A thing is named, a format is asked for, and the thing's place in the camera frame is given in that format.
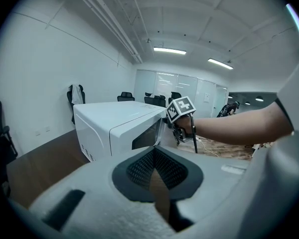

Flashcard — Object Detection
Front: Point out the black high-back office chair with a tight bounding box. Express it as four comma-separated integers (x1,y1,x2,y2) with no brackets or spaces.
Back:
66,84,86,125

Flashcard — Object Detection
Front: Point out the long white cable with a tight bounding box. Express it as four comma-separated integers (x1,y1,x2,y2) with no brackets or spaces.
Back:
197,138,228,157

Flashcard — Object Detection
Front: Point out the white microwave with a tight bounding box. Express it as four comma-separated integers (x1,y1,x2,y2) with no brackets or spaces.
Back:
73,101,169,163

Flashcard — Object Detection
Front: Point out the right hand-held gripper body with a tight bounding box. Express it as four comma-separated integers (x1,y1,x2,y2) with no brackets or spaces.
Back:
163,96,198,145

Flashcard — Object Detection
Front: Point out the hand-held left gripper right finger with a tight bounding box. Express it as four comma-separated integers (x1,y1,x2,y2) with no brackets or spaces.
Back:
154,145,253,233

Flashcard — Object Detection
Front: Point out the white garment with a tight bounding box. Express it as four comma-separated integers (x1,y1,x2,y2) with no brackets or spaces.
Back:
71,84,83,106

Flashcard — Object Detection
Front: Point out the person's right hand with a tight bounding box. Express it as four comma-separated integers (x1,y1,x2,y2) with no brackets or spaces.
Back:
177,115,193,135

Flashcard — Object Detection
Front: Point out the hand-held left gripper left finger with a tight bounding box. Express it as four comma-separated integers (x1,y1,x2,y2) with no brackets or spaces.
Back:
29,145,177,239

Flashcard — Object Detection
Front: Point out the person's right forearm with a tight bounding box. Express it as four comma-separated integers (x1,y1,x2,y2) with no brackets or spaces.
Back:
191,100,295,146

